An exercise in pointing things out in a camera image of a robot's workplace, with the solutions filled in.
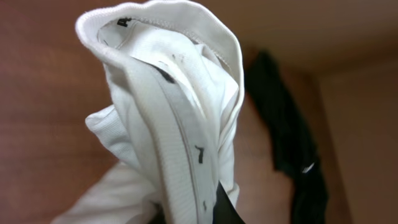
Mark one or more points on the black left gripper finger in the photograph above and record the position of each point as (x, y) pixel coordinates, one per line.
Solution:
(224, 211)

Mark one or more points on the white t-shirt black print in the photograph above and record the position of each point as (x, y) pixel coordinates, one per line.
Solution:
(175, 76)

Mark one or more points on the black garment right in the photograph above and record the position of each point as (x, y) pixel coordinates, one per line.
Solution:
(294, 149)

